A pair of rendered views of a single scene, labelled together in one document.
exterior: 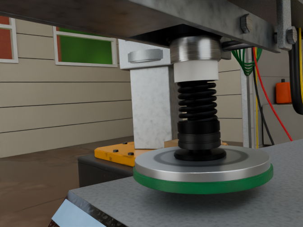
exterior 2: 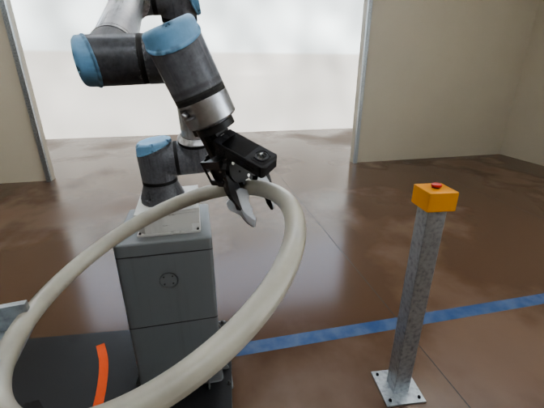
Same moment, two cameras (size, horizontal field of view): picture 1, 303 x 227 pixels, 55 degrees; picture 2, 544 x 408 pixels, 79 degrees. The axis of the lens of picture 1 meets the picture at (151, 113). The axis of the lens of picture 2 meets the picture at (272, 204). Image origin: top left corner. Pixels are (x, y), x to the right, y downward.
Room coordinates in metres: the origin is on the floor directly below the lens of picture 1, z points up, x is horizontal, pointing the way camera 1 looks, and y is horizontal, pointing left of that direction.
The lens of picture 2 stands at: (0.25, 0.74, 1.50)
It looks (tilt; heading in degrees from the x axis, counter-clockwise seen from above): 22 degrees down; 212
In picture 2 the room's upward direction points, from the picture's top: straight up
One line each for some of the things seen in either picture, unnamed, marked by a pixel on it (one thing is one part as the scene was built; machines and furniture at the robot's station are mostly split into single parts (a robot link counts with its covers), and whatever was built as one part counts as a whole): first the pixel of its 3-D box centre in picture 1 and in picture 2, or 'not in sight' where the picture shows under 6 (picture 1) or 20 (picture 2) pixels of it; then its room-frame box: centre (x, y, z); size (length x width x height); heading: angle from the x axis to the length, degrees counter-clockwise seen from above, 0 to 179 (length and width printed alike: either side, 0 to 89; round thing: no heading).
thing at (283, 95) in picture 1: (288, 92); not in sight; (3.70, -1.74, 1.00); 0.50 x 0.22 x 0.33; 134
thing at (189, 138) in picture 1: (199, 135); not in sight; (0.47, -0.07, 0.95); 0.07 x 0.07 x 0.01
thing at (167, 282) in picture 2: not in sight; (176, 296); (-0.68, -0.42, 0.43); 0.50 x 0.50 x 0.85; 44
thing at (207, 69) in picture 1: (195, 70); not in sight; (0.47, -0.07, 1.05); 0.07 x 0.07 x 0.04
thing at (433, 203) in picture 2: not in sight; (414, 299); (-1.12, 0.64, 0.54); 0.20 x 0.20 x 1.09; 39
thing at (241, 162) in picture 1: (199, 159); not in sight; (0.47, -0.07, 0.91); 0.21 x 0.21 x 0.01
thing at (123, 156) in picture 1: (160, 149); not in sight; (1.41, -0.03, 0.76); 0.49 x 0.49 x 0.05; 39
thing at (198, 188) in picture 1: (199, 161); not in sight; (0.47, -0.07, 0.91); 0.22 x 0.22 x 0.04
